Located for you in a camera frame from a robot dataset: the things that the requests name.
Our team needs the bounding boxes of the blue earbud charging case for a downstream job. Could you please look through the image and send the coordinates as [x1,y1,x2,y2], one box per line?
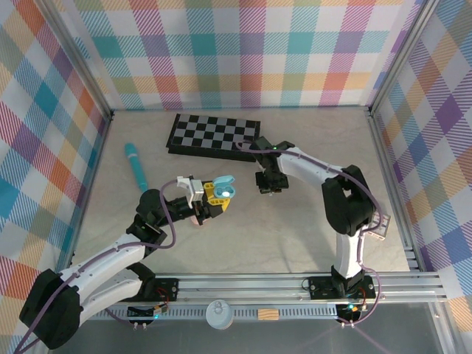
[212,174,237,200]

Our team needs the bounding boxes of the teal marker pen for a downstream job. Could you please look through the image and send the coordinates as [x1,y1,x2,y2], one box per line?
[124,142,148,192]

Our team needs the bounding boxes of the black grey folding chessboard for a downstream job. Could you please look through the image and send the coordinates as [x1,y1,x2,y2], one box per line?
[164,113,262,163]

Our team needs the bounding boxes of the small electronics board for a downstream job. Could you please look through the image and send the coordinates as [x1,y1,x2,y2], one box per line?
[126,302,171,321]
[336,301,369,322]

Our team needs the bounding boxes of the white round plastic cup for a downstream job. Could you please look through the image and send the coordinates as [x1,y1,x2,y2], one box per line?
[205,299,235,330]

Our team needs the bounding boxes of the small pink framed card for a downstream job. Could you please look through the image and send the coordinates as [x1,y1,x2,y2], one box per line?
[368,212,392,240]

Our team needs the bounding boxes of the aluminium frame floor beam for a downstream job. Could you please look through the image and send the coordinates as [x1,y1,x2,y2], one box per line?
[55,112,114,274]
[367,108,425,272]

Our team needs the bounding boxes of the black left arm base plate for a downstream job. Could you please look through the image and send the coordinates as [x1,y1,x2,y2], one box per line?
[142,277,181,302]

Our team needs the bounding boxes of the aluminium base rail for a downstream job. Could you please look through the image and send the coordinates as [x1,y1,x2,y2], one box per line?
[139,271,448,307]

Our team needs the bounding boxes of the perforated metal cable tray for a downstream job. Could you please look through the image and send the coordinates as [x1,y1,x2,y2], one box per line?
[91,308,342,322]

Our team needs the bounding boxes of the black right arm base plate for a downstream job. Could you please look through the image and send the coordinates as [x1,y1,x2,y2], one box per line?
[307,274,378,302]

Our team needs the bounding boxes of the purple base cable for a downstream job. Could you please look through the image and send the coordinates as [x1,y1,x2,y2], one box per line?
[341,283,386,327]
[106,309,136,327]

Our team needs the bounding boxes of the aluminium frame post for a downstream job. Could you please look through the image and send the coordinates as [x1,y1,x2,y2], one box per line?
[368,0,440,115]
[44,0,114,122]

